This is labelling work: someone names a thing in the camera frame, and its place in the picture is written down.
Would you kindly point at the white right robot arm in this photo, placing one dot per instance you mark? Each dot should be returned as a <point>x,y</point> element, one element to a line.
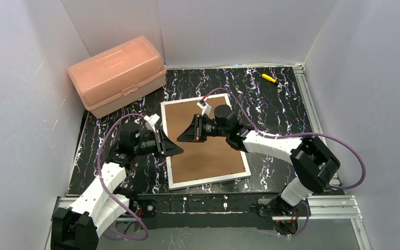
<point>314,163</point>

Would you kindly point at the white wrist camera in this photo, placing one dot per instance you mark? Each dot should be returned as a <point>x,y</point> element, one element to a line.
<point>151,122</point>
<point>204,106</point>

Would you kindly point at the white picture frame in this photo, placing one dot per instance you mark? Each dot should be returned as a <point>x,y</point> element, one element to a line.
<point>201,163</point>

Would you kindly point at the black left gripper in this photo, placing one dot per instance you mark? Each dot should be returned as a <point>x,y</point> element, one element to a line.
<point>162,144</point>

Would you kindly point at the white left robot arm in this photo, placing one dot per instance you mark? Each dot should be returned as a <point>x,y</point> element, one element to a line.
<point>82,223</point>

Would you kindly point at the pink plastic storage box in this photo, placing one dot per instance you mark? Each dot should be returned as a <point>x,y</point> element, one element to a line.
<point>118,77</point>

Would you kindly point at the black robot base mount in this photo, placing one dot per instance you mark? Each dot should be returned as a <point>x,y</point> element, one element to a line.
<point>216,210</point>

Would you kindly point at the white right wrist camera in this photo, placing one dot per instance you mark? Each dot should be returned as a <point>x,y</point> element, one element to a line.
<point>204,106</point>

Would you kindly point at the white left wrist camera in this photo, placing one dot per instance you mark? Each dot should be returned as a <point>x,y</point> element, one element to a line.
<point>151,122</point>

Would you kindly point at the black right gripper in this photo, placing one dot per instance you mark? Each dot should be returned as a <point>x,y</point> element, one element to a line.
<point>199,127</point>

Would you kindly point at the yellow screwdriver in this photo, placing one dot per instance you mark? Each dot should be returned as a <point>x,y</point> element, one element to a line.
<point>269,78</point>

